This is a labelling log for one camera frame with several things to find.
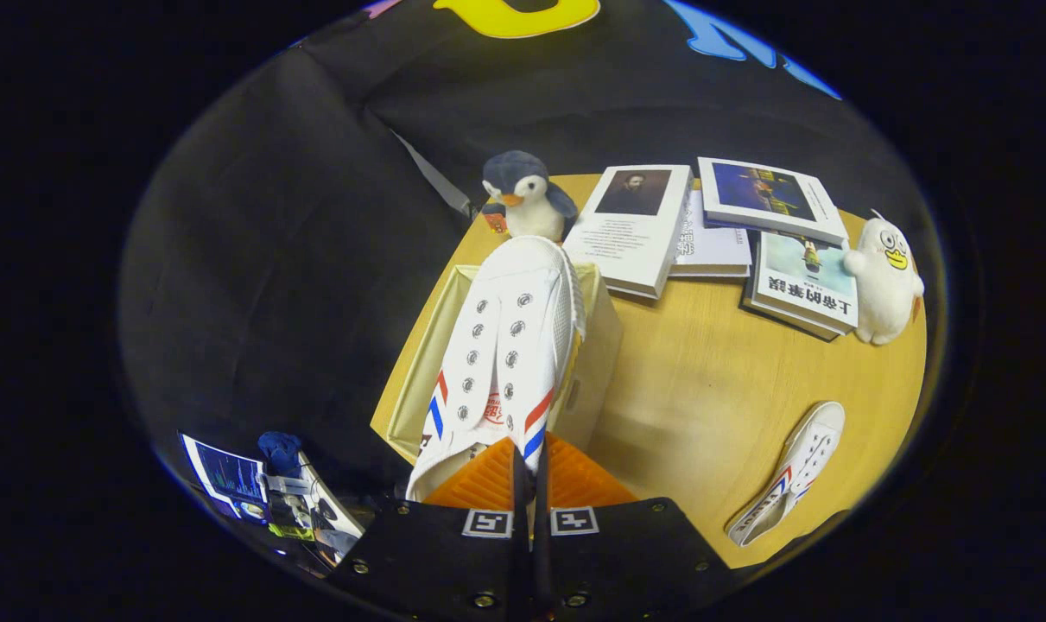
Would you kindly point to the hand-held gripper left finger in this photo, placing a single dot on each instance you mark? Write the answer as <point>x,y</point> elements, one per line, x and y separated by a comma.
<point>519,536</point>

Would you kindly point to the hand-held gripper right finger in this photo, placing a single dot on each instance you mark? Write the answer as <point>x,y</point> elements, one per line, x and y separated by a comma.
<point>543,536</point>

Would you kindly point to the beige fabric storage box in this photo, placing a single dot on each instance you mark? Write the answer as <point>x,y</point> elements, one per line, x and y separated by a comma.
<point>596,345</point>

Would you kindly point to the white shoe with stripes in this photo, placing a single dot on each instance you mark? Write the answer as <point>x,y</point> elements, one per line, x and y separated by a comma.
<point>522,285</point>
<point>799,458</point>

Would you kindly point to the white desk equipment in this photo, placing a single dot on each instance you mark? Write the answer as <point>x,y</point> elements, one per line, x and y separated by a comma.
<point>315,514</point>

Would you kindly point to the blue soft object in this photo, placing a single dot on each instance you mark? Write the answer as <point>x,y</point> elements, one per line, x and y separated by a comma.
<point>279,449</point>

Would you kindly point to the computer monitor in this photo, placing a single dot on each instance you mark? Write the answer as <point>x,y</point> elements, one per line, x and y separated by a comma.
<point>225,475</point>

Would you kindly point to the white book with portrait cover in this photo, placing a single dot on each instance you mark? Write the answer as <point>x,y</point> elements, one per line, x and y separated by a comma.
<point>630,238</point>

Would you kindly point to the grey penguin plush toy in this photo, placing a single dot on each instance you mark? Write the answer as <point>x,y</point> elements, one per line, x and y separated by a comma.
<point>527,203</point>

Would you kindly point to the plain white text book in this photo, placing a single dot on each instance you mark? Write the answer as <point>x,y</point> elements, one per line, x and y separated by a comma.
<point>713,246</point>

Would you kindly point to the book with teal cover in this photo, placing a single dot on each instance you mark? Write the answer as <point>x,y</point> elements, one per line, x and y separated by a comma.
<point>803,285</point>

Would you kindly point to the black backdrop cloth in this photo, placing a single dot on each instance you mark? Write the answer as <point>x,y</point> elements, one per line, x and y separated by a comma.
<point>298,242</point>

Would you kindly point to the book with dark blue cover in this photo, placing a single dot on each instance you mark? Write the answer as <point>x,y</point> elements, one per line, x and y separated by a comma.
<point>764,194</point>

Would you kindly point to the white duck plush toy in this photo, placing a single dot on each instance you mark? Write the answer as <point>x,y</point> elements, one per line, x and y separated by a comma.
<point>885,276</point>

